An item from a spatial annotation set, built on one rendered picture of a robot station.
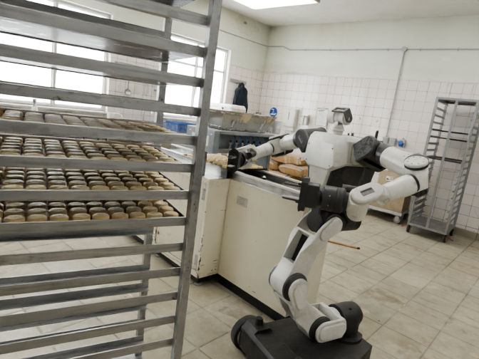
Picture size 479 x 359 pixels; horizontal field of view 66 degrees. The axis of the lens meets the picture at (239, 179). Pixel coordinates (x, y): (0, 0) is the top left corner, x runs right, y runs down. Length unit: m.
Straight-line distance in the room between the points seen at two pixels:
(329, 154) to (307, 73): 5.47
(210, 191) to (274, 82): 5.14
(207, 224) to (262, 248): 0.45
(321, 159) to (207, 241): 1.28
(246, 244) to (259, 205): 0.32
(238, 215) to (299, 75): 4.89
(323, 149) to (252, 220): 0.99
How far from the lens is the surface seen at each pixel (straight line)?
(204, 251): 2.75
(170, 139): 1.15
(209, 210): 2.64
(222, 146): 2.68
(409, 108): 6.24
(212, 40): 1.16
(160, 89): 1.57
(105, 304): 1.28
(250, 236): 2.57
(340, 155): 1.68
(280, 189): 2.36
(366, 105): 6.48
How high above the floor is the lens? 1.35
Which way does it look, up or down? 11 degrees down
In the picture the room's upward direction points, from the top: 8 degrees clockwise
